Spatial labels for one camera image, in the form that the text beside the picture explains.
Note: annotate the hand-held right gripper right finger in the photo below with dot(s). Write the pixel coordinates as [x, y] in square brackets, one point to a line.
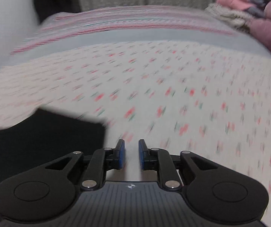
[142, 155]

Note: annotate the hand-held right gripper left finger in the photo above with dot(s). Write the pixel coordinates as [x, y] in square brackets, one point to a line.
[120, 155]

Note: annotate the black pants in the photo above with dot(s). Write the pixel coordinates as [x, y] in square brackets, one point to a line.
[31, 141]

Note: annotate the cherry print bed sheet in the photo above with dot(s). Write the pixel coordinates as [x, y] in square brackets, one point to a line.
[173, 87]

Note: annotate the grey bed sheet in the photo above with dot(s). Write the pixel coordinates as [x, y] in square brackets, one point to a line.
[126, 37]

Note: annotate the pink striped blanket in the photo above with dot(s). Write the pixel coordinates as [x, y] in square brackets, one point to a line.
[126, 19]

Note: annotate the striped beige cloth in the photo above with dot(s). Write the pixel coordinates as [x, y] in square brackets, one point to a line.
[225, 15]

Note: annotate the black hanging coat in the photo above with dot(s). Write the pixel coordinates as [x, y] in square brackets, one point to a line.
[55, 0]

